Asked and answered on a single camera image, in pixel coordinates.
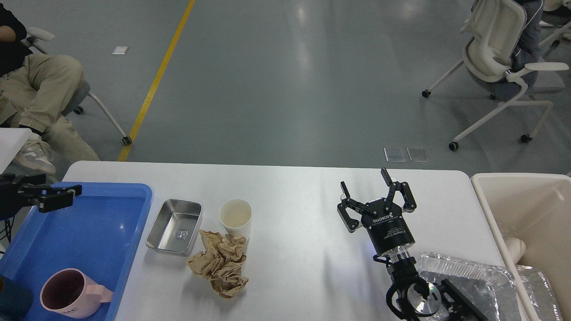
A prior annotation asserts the seated person in khaki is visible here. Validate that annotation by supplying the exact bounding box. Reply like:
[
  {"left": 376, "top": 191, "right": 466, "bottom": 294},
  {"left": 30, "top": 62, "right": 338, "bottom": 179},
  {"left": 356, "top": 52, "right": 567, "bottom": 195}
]
[{"left": 0, "top": 6, "right": 99, "bottom": 175}]

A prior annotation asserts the aluminium foil tray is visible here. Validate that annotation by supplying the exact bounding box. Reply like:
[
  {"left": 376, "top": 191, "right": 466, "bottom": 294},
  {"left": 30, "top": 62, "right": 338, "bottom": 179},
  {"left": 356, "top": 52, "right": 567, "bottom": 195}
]
[{"left": 416, "top": 252, "right": 563, "bottom": 321}]

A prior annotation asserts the seated person in blue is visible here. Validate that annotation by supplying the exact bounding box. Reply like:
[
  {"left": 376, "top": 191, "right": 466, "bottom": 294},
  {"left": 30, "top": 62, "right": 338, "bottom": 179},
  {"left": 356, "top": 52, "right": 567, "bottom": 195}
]
[{"left": 473, "top": 0, "right": 546, "bottom": 101}]

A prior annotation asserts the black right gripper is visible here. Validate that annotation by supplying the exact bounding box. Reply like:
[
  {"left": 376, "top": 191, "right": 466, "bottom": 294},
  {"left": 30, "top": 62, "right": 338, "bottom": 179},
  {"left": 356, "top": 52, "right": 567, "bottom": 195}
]
[{"left": 337, "top": 168, "right": 418, "bottom": 255}]

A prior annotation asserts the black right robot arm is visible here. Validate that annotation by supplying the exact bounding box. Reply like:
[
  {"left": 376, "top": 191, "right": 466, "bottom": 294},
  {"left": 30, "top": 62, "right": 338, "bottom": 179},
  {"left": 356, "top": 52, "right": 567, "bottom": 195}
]
[{"left": 337, "top": 168, "right": 487, "bottom": 321}]

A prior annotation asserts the crumpled brown paper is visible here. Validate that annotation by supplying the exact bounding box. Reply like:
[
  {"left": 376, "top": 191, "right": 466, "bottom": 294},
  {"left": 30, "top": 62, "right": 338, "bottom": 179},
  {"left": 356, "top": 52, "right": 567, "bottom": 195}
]
[{"left": 187, "top": 230, "right": 249, "bottom": 299}]

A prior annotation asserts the stainless steel rectangular tin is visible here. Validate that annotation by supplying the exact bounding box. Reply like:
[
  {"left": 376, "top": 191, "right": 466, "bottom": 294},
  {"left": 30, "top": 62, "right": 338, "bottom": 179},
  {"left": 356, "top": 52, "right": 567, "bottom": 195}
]
[{"left": 145, "top": 199, "right": 203, "bottom": 257}]

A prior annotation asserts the pink mug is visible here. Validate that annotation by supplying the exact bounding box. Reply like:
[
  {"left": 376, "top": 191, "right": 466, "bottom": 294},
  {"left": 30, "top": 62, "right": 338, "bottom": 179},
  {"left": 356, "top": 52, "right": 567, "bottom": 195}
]
[{"left": 40, "top": 268, "right": 114, "bottom": 319}]

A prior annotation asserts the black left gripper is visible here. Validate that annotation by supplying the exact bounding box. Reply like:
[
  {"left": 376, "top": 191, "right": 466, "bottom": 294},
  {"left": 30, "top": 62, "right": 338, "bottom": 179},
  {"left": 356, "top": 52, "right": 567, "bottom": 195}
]
[{"left": 0, "top": 173, "right": 83, "bottom": 219}]

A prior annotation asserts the grey office chair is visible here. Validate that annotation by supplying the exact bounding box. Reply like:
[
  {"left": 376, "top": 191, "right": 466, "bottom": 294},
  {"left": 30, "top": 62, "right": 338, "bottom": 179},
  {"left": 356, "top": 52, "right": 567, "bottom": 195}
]
[{"left": 21, "top": 27, "right": 132, "bottom": 146}]

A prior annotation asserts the white paper cup in bin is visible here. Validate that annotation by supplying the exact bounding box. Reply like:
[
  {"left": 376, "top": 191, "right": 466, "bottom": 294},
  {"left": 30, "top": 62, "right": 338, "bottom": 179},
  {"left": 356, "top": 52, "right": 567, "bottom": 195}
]
[{"left": 504, "top": 236, "right": 527, "bottom": 264}]

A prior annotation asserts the blue plastic tray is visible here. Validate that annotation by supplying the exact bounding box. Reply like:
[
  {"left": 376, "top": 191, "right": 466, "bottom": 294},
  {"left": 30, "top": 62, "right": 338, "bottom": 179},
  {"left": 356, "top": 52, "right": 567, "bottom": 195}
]
[{"left": 0, "top": 181, "right": 153, "bottom": 321}]

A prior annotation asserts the white side table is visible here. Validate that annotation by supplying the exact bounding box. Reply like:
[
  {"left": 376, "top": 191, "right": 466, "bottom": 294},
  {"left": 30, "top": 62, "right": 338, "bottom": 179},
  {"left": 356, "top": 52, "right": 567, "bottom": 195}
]
[{"left": 0, "top": 128, "right": 32, "bottom": 173}]

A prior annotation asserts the beige plastic bin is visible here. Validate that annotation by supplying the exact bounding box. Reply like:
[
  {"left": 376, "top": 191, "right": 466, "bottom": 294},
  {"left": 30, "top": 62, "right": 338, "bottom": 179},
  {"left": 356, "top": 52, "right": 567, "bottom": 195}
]
[{"left": 471, "top": 173, "right": 571, "bottom": 321}]

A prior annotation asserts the white office chair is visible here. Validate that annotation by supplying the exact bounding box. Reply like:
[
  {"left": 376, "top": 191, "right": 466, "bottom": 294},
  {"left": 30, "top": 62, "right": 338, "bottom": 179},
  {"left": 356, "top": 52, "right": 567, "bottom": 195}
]
[{"left": 422, "top": 0, "right": 569, "bottom": 151}]

